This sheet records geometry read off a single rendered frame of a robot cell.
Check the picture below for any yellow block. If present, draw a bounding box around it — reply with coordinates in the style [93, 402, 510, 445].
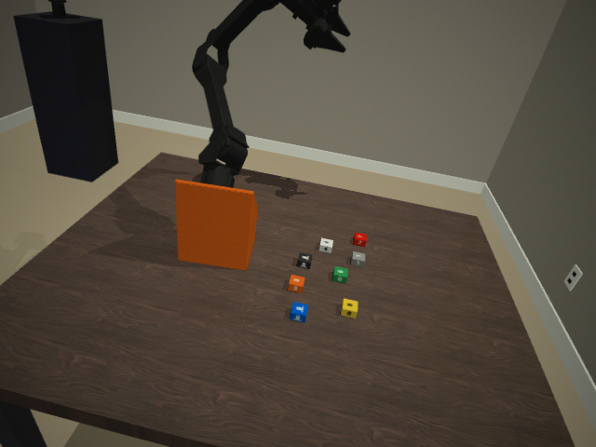
[341, 299, 359, 318]

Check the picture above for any green block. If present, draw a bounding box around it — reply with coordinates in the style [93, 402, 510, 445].
[332, 266, 348, 284]

